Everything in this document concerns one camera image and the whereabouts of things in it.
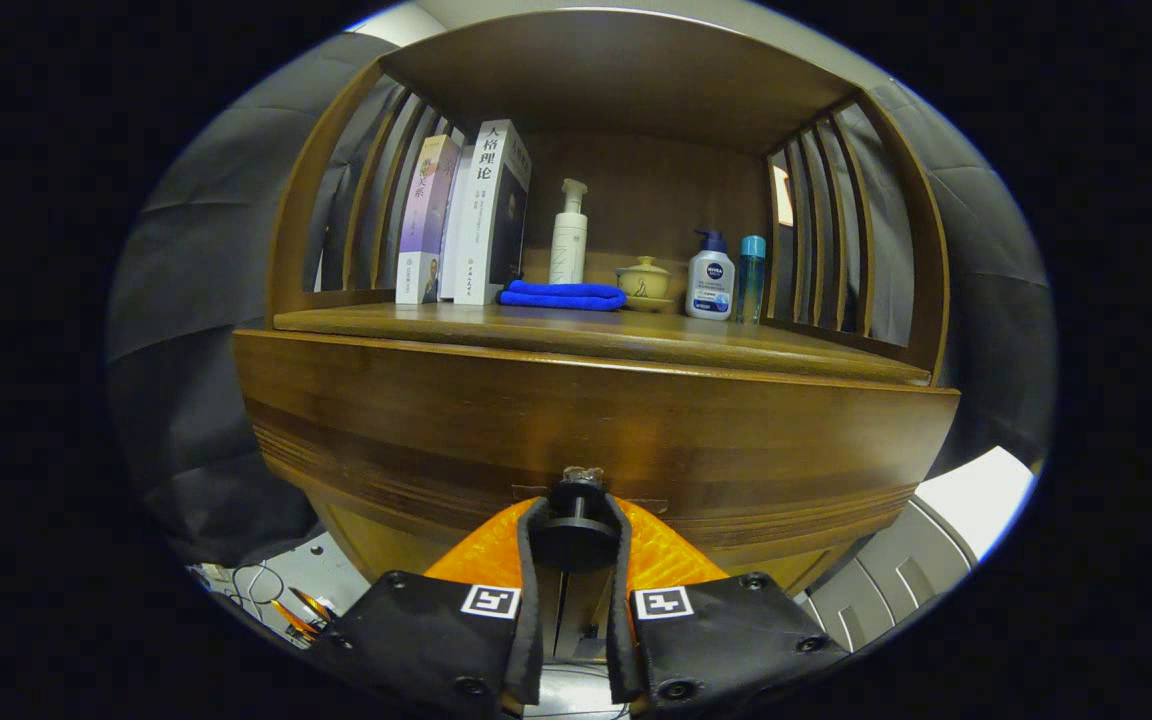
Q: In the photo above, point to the brown wooden cabinet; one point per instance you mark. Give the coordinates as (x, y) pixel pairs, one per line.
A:
(616, 80)

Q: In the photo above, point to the blue folded cloth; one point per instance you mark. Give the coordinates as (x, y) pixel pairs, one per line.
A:
(561, 296)

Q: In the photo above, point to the teal slim bottle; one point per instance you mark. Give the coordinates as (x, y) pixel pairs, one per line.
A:
(750, 285)

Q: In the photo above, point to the black drawer knob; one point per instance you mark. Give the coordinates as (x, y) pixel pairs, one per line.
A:
(576, 515)

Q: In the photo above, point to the grey ridged panel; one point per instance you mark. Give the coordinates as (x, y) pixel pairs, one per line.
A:
(886, 590)

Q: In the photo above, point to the thick white and black book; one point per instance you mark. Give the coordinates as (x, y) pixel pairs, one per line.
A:
(481, 220)

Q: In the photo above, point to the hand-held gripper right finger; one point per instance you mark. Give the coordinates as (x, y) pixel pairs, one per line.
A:
(726, 640)

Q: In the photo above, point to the white bottle with blue cap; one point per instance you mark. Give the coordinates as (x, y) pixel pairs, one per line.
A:
(710, 285)

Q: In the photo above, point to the thin white book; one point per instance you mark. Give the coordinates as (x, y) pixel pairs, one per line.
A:
(456, 250)

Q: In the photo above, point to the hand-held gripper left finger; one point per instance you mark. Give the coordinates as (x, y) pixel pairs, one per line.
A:
(436, 640)

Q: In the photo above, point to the beige lidded teacup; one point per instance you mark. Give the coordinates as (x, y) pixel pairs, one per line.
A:
(644, 282)

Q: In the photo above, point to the wooden drawer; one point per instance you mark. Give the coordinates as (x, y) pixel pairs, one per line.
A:
(586, 410)

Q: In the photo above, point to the white flat board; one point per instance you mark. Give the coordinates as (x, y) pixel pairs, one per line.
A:
(976, 495)

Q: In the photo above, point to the purple book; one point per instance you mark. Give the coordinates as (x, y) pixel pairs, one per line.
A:
(426, 220)

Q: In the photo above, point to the white pump bottle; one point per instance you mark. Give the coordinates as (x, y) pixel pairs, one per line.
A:
(568, 250)

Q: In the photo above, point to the wooden countertop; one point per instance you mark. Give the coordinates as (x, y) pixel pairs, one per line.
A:
(636, 345)

